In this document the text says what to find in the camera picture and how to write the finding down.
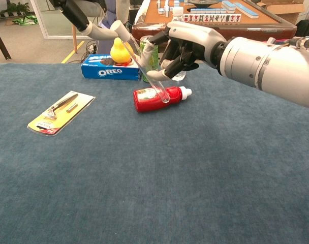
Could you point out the yellow apple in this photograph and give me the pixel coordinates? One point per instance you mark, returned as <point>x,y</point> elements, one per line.
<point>119,54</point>

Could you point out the red ketchup squeeze bottle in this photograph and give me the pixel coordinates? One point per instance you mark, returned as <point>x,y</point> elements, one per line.
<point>149,101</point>

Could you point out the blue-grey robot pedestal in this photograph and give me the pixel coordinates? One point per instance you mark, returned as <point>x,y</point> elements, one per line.
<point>110,12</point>

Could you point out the green bag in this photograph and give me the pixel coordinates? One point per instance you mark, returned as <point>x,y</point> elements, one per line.
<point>26,20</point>

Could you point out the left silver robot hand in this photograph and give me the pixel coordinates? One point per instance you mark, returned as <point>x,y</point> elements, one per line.
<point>77,14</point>

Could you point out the row of face-showing mahjong tiles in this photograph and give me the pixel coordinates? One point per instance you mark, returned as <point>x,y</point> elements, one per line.
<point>213,18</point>

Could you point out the row of blue-backed mahjong tiles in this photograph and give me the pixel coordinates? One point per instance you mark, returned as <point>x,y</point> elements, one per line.
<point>208,11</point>

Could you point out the razor in yellow blister pack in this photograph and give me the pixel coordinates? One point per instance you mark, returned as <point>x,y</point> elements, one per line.
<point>60,114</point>

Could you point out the black slanted table leg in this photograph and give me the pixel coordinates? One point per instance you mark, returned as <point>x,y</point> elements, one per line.
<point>0,42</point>

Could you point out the brown mahjong table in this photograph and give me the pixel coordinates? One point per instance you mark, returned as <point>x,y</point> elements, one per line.
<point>258,28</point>

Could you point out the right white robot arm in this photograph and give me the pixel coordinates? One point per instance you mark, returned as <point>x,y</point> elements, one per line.
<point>271,63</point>

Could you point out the blue Oreo cookie box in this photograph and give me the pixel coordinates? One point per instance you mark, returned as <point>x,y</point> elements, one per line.
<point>110,72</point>

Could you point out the green soda can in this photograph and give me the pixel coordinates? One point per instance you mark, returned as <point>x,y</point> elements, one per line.
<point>153,57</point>

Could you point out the wooden post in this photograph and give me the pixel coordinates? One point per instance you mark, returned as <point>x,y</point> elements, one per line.
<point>74,39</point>

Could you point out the brown cardboard box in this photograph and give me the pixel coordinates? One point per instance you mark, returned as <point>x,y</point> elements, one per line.
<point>284,7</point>

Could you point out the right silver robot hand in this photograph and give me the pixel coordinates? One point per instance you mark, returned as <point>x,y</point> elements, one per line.
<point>195,38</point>

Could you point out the blue felt table cover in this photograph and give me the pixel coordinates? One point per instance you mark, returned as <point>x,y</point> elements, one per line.
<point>154,178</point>

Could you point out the clear plastic tube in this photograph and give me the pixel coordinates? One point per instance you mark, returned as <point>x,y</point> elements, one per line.
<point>154,81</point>

